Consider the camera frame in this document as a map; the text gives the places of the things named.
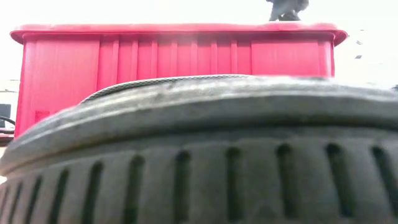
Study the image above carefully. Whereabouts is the dark background box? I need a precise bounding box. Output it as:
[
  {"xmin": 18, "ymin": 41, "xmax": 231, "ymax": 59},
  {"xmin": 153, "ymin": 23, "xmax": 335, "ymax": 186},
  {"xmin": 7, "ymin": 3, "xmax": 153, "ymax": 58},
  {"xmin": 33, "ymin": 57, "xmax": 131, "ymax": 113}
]
[{"xmin": 0, "ymin": 103, "xmax": 12, "ymax": 129}]

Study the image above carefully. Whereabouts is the red plastic bin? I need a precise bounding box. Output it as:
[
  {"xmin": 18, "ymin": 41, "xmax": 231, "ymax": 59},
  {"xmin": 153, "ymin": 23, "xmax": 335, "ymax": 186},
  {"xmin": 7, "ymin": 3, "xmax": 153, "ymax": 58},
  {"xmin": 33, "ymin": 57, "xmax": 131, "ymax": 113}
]
[{"xmin": 9, "ymin": 22, "xmax": 348, "ymax": 139}]

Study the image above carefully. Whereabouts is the black rubber slide sandal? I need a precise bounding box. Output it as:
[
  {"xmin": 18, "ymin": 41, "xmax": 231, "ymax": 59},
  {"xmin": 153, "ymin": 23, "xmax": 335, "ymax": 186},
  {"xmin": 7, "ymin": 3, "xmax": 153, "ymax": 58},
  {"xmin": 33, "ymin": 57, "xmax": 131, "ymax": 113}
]
[{"xmin": 0, "ymin": 73, "xmax": 398, "ymax": 224}]

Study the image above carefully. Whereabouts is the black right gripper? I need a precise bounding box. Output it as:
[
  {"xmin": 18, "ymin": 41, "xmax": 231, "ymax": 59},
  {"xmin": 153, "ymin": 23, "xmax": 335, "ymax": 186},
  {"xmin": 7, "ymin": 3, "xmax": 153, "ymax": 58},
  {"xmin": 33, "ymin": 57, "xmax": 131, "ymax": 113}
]
[{"xmin": 266, "ymin": 0, "xmax": 310, "ymax": 22}]

